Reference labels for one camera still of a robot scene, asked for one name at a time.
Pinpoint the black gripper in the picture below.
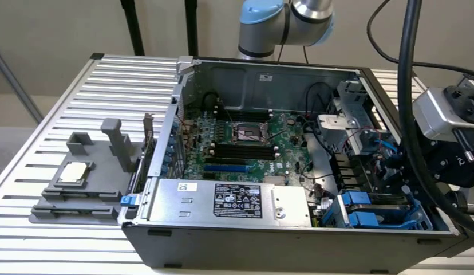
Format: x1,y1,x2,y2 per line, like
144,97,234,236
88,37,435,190
412,128,474,189

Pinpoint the blue disk bay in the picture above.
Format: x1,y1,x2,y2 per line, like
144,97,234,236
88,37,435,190
318,189,427,230

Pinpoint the metal disk cage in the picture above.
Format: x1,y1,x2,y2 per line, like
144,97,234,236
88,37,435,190
314,80,377,157

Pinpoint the black RAM slot bank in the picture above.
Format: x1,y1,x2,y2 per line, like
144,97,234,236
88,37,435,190
213,107,274,121
209,142,280,162

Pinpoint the black expansion slot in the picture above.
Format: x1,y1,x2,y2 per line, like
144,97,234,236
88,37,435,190
202,156,248,166

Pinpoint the blue expansion slot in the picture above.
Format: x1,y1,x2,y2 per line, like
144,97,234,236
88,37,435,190
202,164,248,174

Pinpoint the silver chipset heatsink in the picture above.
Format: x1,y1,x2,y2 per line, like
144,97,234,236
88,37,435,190
264,175,288,186

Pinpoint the green motherboard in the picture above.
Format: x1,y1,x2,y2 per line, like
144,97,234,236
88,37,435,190
181,110,338,198

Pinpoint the CPU socket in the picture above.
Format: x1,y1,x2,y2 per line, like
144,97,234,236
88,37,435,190
229,121,269,143

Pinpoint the black open PC case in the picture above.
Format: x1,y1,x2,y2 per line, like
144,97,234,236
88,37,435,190
120,56,471,270

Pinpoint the silver power supply unit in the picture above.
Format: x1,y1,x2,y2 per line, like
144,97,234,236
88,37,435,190
145,179,313,229

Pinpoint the grey parts rack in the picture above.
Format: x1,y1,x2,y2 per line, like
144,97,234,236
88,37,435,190
26,117,148,225

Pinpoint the silver CPU chip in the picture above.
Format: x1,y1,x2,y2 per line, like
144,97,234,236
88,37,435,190
57,162,92,183

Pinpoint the RAM stick in rack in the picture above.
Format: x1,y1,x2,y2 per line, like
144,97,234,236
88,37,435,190
37,208,114,217

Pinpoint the grey metal pole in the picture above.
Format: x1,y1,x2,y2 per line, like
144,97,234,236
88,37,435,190
0,41,45,124

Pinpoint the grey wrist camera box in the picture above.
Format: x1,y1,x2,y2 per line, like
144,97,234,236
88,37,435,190
411,87,474,141

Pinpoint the blue disk wire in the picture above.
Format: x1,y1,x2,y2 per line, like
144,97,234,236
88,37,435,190
368,136,399,159

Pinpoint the red thin wire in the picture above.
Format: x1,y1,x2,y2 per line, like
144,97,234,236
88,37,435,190
346,128,391,150

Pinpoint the thick black cable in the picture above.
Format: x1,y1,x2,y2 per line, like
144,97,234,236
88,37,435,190
396,0,474,240

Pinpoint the thin black cable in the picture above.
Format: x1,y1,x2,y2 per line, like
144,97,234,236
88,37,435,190
366,0,474,78

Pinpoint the black internal wire loop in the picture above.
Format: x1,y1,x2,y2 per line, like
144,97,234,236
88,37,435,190
302,81,334,117

